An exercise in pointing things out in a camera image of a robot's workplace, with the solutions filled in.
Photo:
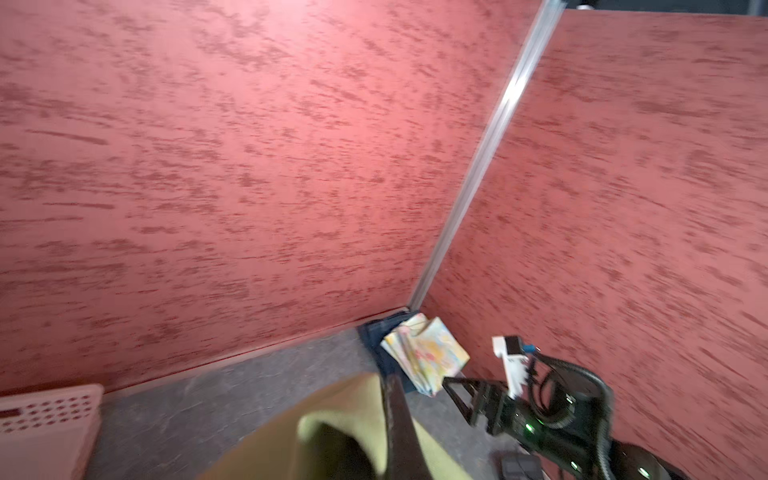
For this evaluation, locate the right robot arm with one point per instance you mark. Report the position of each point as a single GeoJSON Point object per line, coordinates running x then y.
{"type": "Point", "coordinates": [565, 417]}

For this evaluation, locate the olive green garment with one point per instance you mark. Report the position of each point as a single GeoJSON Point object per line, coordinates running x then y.
{"type": "Point", "coordinates": [338, 432]}

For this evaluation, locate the black calculator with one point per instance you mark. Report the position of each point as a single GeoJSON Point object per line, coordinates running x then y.
{"type": "Point", "coordinates": [519, 466]}

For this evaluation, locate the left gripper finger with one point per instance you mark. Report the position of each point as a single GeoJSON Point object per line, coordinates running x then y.
{"type": "Point", "coordinates": [405, 459]}

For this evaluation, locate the pastel floral skirt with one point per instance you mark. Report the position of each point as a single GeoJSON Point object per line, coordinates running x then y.
{"type": "Point", "coordinates": [426, 351]}

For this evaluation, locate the right aluminium corner post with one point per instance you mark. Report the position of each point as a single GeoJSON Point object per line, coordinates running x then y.
{"type": "Point", "coordinates": [536, 41]}

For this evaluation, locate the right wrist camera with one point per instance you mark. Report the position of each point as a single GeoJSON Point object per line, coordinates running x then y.
{"type": "Point", "coordinates": [515, 355]}

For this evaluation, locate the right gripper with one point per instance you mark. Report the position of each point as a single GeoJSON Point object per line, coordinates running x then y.
{"type": "Point", "coordinates": [478, 398]}

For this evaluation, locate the blue denim skirt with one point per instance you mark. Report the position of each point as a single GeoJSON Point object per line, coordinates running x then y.
{"type": "Point", "coordinates": [372, 334]}

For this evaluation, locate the pink plastic basket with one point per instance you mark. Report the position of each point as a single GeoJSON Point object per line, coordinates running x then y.
{"type": "Point", "coordinates": [49, 434]}

